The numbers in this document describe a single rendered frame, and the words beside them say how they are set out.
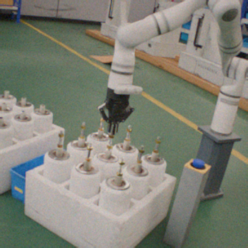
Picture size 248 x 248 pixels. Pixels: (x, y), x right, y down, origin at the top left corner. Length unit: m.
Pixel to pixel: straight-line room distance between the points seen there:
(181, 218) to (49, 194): 0.44
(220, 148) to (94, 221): 0.67
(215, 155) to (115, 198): 0.61
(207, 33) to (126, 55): 2.97
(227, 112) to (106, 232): 0.73
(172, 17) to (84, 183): 0.57
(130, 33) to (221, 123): 0.64
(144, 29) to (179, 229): 0.67
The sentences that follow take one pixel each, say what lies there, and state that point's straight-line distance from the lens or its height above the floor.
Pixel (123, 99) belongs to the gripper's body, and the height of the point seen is 0.47.
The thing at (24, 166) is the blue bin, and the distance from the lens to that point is 1.40.
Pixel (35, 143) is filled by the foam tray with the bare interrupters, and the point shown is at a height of 0.17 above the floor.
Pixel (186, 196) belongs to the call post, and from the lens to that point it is 1.17.
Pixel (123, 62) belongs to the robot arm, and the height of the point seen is 0.59.
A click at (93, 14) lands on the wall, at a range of 7.99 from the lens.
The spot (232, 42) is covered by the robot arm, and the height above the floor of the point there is 0.70.
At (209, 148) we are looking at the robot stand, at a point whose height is 0.24.
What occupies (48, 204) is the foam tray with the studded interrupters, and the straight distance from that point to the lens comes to 1.19.
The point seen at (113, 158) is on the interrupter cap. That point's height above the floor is 0.25.
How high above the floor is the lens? 0.79
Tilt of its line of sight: 22 degrees down
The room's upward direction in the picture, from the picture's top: 10 degrees clockwise
